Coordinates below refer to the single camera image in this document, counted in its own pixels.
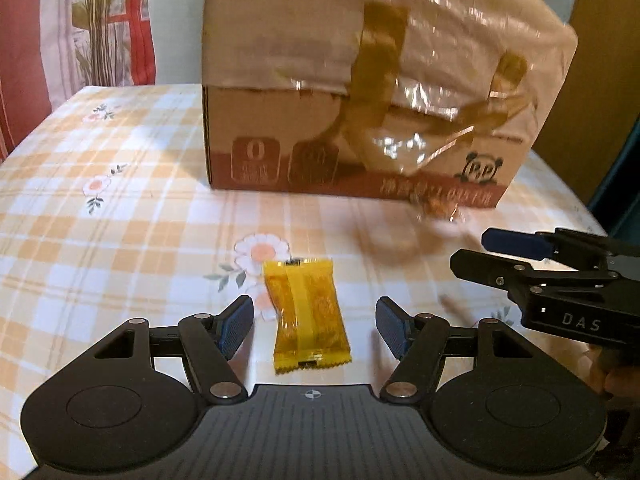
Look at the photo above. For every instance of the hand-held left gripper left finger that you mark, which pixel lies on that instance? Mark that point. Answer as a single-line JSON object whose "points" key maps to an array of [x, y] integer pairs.
{"points": [[235, 327]]}

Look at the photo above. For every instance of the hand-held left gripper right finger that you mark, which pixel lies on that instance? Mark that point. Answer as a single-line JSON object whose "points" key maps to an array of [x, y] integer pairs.
{"points": [[395, 325]]}

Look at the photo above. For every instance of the wooden door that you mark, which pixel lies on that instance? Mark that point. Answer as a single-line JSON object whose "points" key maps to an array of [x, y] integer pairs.
{"points": [[607, 50]]}

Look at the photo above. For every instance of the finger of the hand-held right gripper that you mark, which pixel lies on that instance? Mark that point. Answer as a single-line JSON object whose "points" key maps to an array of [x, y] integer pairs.
{"points": [[485, 267], [515, 243]]}

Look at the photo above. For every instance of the person's right hand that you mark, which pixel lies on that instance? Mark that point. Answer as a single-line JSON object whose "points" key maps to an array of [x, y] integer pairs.
{"points": [[620, 377]]}

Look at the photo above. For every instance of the clear wrapped candy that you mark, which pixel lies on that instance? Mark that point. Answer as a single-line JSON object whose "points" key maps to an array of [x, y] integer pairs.
{"points": [[442, 208]]}

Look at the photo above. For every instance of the small yellow candy packet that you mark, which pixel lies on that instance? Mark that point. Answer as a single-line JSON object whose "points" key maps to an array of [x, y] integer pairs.
{"points": [[305, 310]]}

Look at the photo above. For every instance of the cardboard box with plastic liner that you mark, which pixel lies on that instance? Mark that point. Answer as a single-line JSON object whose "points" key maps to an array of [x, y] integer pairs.
{"points": [[300, 85]]}

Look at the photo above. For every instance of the dark blue panel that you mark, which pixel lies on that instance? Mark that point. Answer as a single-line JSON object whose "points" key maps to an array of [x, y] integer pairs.
{"points": [[620, 185]]}

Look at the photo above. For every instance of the checked floral tablecloth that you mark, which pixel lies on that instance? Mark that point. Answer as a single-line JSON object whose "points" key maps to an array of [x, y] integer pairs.
{"points": [[125, 235]]}

